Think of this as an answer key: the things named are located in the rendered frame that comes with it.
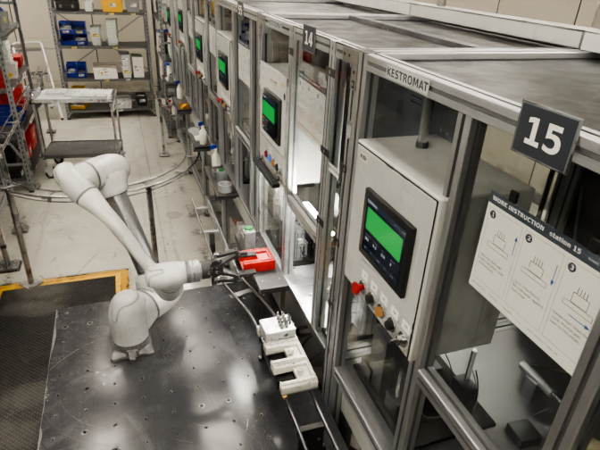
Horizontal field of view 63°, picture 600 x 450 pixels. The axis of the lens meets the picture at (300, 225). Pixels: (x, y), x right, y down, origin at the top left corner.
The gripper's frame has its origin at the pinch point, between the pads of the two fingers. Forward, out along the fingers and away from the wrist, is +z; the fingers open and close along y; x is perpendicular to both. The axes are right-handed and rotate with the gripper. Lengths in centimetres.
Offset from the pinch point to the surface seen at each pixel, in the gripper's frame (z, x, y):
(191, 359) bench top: -27, -1, -44
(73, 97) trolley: -92, 400, -23
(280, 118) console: 20, 26, 53
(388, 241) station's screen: 18, -75, 49
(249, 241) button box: 10.5, 43.1, -15.0
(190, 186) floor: 17, 345, -112
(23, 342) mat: -120, 116, -111
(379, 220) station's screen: 18, -69, 52
